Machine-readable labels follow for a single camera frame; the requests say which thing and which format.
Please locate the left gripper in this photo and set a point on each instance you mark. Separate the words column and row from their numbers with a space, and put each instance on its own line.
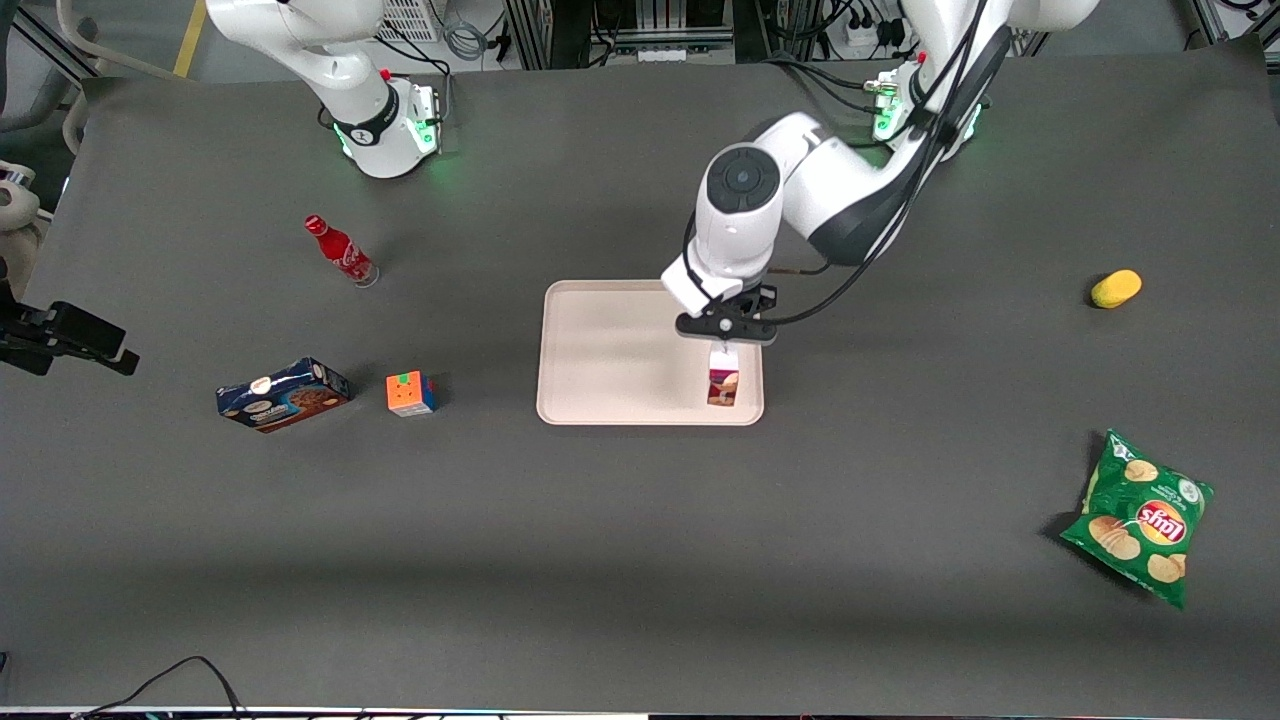
column 762, row 298

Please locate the red cookie box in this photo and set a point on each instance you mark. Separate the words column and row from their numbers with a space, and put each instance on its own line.
column 723, row 385

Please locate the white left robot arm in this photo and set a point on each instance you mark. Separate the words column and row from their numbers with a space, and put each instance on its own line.
column 740, row 210

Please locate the beige plastic tray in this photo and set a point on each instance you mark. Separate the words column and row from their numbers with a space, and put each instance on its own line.
column 610, row 350

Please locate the blue cookie box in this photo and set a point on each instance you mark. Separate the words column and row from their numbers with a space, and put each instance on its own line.
column 285, row 396

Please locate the colourful puzzle cube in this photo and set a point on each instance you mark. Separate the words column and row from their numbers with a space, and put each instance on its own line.
column 410, row 393

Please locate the red soda bottle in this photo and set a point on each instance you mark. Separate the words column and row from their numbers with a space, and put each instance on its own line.
column 342, row 254

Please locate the yellow plastic lemon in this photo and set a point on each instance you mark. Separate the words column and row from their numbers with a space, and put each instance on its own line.
column 1116, row 288

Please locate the green chips bag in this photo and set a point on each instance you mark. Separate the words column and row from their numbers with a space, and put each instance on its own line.
column 1140, row 520

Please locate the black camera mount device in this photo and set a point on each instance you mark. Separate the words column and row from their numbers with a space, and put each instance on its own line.
column 70, row 335

